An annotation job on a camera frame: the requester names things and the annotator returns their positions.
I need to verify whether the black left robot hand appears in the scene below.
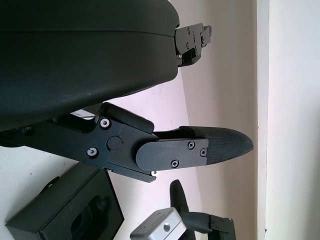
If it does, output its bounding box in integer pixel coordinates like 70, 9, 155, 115
0, 0, 255, 184

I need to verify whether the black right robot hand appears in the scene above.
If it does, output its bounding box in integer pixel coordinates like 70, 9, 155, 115
169, 179, 236, 240

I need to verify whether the small silver action camera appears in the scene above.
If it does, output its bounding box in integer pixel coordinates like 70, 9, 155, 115
129, 206, 187, 240

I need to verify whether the black camera box base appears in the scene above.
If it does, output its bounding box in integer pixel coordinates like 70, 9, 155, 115
4, 168, 126, 240

